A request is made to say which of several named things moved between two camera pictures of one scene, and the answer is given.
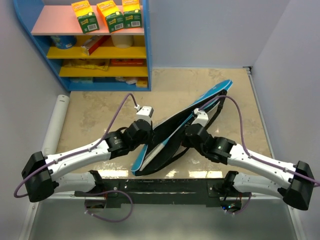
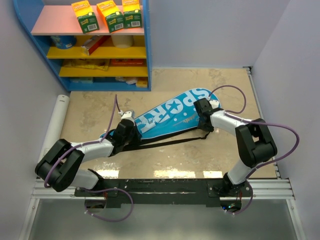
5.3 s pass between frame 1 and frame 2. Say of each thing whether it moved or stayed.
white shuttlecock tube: stayed
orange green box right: stayed
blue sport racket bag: moved
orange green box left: stayed
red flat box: stayed
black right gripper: moved
